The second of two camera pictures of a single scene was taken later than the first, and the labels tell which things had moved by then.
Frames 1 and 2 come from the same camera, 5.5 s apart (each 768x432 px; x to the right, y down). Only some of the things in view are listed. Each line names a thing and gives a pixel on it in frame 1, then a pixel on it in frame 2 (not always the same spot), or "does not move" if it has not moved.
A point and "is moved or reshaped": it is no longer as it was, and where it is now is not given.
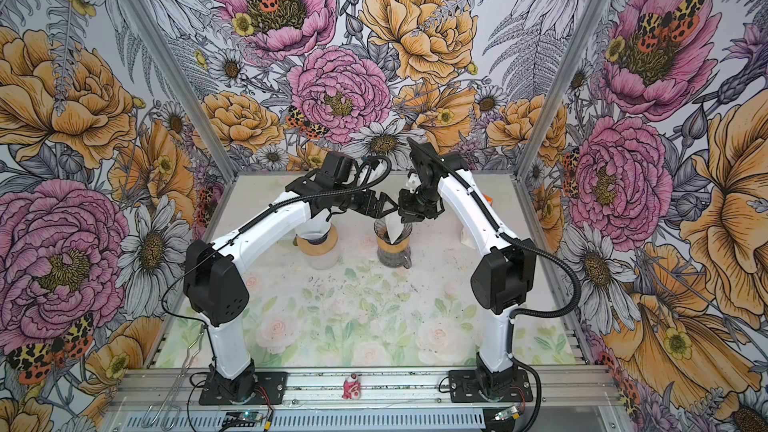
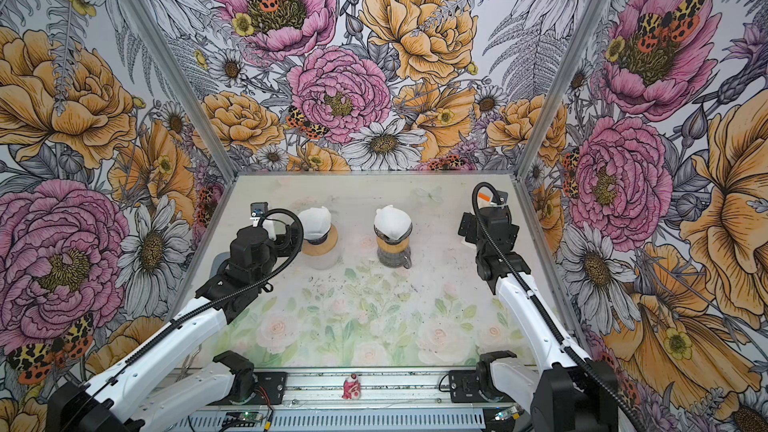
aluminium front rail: (186, 400) does not move
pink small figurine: (351, 388) does not move
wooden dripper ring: (393, 248) does not move
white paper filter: (394, 224) is moved or reshaped
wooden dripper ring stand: (322, 248) does not move
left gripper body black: (361, 202) -> (283, 247)
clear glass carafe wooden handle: (326, 261) does not move
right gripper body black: (417, 206) -> (471, 232)
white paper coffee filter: (314, 228) does not move
